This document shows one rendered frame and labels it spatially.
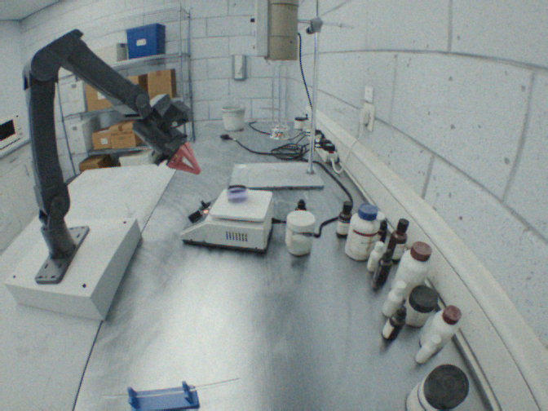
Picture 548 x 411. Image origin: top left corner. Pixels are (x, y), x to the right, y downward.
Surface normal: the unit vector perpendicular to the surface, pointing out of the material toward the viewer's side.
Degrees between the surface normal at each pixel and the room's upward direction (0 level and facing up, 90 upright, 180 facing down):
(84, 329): 0
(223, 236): 90
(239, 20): 90
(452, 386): 0
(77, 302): 90
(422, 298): 0
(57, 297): 90
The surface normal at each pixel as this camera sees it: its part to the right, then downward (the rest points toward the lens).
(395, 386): 0.01, -0.86
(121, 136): 0.05, 0.49
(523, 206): -1.00, 0.03
